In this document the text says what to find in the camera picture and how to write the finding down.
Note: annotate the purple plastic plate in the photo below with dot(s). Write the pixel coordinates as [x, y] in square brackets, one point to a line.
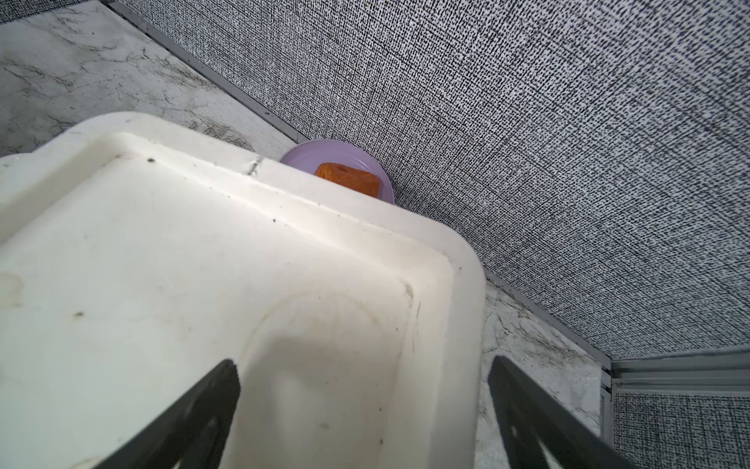
[309, 155]

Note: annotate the orange toy food slice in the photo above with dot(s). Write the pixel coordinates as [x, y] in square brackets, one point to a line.
[352, 178]

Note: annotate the white plastic drawer cabinet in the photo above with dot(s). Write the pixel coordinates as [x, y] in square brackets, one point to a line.
[137, 254]

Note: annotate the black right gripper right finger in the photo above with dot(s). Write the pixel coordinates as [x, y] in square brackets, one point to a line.
[534, 425]

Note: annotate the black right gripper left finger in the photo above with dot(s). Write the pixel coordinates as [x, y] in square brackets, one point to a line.
[193, 432]

